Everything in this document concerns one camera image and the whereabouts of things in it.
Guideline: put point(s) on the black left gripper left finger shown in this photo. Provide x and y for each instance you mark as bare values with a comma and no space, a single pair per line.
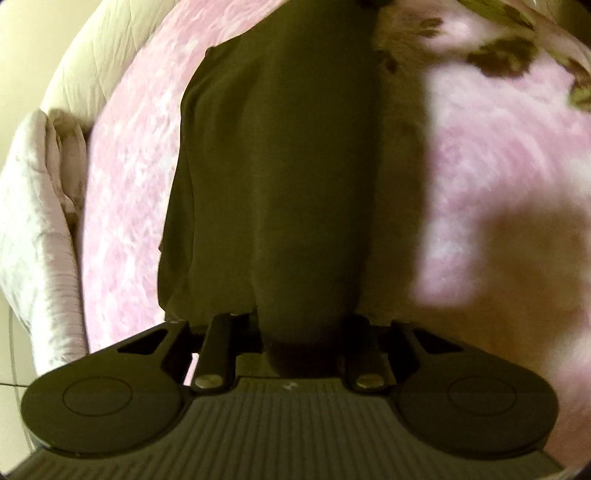
131,393

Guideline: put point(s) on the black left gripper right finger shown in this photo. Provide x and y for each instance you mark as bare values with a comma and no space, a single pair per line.
451,395

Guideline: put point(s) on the dark brown long-sleeve shirt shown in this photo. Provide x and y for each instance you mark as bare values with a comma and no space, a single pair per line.
300,146

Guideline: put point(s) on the pink floral bed blanket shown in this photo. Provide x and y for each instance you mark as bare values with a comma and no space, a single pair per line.
483,227

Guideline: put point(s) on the white folded quilt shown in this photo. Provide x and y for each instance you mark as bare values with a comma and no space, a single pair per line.
43,180

